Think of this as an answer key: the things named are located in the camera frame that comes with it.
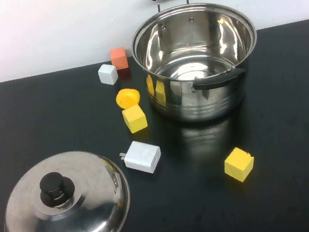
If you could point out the steel lid with black knob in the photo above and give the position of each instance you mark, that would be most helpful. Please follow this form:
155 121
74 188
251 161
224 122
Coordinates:
80 222

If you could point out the yellow foam cube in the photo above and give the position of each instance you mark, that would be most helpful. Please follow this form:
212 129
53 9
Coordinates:
135 119
238 165

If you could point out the round yellow-orange toy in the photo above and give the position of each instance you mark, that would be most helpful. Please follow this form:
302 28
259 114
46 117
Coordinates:
127 98

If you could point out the white foam cube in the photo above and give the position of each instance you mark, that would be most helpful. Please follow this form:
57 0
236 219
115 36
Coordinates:
107 74

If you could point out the orange foam cube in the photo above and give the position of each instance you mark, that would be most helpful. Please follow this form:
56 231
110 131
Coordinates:
118 57

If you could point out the white usb wall charger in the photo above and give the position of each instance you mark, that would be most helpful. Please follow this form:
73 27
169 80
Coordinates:
143 156

